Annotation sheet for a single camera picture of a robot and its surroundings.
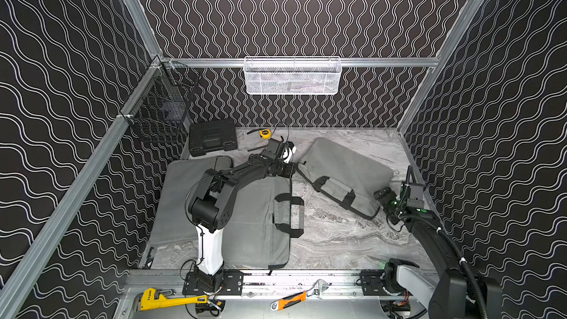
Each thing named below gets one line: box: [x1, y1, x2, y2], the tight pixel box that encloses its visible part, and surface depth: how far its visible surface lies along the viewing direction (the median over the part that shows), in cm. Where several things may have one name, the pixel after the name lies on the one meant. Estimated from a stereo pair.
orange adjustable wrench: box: [270, 279, 329, 311], surface depth 73 cm
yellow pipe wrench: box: [139, 287, 209, 311], surface depth 72 cm
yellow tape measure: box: [246, 128, 273, 140], surface depth 119 cm
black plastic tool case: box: [188, 119, 239, 158], surface depth 112 cm
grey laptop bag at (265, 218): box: [222, 175, 305, 270], surface depth 86 cm
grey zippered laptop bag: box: [295, 138, 394, 221], surface depth 98 cm
